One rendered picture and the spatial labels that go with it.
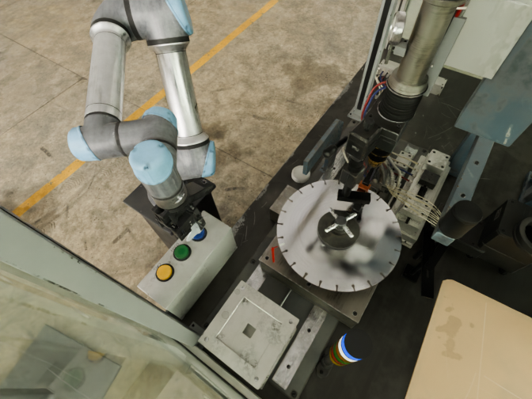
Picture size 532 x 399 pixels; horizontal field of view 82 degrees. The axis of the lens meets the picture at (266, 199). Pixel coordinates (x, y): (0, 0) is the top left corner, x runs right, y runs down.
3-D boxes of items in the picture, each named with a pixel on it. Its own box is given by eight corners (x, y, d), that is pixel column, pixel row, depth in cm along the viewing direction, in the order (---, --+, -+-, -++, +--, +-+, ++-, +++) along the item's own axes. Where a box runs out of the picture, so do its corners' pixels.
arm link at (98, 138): (81, -16, 79) (55, 146, 60) (124, -21, 79) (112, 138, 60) (104, 24, 90) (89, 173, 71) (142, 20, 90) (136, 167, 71)
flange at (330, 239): (309, 233, 83) (309, 229, 81) (331, 204, 87) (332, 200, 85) (345, 257, 79) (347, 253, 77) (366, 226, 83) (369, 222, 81)
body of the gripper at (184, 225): (161, 228, 80) (144, 204, 70) (184, 203, 83) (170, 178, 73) (183, 243, 78) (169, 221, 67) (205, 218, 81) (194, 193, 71)
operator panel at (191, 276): (181, 320, 92) (165, 309, 79) (155, 299, 96) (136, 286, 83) (237, 247, 104) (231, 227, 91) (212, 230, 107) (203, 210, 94)
